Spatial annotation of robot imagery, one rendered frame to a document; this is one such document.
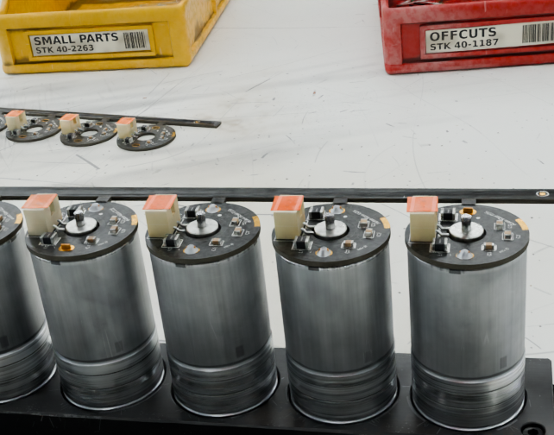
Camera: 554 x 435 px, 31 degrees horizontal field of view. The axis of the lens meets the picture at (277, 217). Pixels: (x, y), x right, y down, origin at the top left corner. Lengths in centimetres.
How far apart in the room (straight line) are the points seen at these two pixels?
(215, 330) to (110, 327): 2
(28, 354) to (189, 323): 5
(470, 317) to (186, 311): 6
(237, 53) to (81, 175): 14
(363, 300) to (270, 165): 19
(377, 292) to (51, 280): 7
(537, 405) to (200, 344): 7
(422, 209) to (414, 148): 19
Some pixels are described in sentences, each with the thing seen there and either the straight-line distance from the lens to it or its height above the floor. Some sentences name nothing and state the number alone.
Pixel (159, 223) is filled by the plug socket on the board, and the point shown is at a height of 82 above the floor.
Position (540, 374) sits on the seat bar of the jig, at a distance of 24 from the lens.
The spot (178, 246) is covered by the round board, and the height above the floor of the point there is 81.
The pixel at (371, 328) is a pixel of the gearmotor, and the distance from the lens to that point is 21.
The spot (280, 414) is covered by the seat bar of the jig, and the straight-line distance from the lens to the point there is 23.
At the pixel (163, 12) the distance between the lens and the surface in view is 50.
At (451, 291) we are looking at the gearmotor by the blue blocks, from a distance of 20.
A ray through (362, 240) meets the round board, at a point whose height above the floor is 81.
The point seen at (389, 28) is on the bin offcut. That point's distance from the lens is 46.
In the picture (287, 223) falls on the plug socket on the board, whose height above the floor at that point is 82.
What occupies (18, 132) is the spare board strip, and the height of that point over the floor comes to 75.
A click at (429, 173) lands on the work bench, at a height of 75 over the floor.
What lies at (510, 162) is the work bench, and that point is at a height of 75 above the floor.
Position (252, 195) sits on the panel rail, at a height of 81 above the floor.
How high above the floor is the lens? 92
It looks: 28 degrees down
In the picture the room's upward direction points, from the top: 6 degrees counter-clockwise
